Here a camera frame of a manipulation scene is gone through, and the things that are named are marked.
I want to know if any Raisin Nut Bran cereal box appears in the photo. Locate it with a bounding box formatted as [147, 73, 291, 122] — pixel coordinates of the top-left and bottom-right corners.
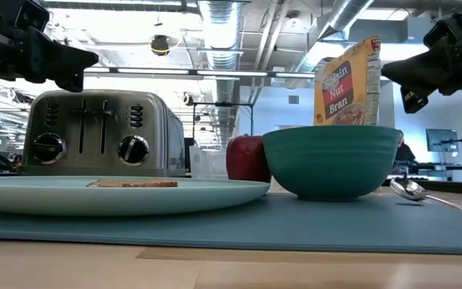
[313, 35, 383, 127]

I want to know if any silver spoon with orange handle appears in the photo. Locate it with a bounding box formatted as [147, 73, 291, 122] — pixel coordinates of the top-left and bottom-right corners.
[389, 176, 462, 214]

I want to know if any brown bread toast slice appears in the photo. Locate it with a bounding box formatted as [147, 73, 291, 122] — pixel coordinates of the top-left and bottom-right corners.
[86, 178, 179, 189]

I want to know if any red apple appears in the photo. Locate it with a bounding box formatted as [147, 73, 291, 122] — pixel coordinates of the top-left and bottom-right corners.
[225, 134, 273, 184]

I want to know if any computer monitor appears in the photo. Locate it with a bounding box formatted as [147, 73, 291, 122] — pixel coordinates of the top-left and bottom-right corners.
[425, 128, 460, 153]

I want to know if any person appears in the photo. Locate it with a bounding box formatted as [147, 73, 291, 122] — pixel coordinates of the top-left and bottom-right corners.
[393, 128, 416, 164]

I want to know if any stainless steel four-slot toaster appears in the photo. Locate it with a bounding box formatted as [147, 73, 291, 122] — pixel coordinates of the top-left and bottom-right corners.
[17, 88, 187, 177]

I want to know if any long ceiling light bar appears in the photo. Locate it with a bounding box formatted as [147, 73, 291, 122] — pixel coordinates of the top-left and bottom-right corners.
[82, 66, 316, 80]

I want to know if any teal ribbed bowl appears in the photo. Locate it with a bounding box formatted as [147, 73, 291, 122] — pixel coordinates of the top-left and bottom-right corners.
[261, 124, 401, 201]

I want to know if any pale blue round plate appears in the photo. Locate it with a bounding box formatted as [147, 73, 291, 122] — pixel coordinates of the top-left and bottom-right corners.
[0, 174, 271, 217]

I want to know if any clear plastic container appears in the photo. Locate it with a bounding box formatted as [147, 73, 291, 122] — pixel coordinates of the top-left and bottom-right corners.
[189, 145, 229, 180]

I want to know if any blue rectangular placemat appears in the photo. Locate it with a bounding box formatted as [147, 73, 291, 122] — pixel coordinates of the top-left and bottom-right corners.
[0, 191, 462, 255]

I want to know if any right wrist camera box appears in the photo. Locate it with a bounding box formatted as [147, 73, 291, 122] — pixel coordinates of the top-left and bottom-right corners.
[422, 18, 462, 50]

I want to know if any black hanging dome camera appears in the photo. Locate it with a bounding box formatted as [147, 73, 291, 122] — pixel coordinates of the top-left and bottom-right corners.
[150, 35, 171, 57]

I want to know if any silver spiral ventilation duct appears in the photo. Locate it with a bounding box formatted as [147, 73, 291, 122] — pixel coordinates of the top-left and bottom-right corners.
[197, 0, 252, 148]
[290, 0, 376, 88]

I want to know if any thin black stand frame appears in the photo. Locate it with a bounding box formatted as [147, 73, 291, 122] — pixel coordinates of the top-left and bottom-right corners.
[192, 101, 255, 153]

